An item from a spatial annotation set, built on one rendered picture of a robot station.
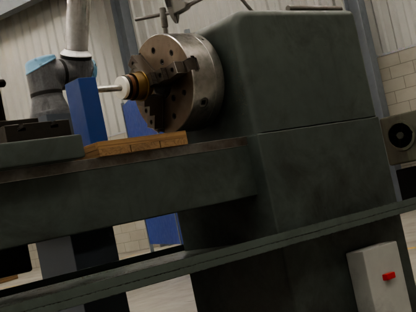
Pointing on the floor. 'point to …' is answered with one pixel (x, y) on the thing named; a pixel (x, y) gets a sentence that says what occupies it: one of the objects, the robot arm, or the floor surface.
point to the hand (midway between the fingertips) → (174, 19)
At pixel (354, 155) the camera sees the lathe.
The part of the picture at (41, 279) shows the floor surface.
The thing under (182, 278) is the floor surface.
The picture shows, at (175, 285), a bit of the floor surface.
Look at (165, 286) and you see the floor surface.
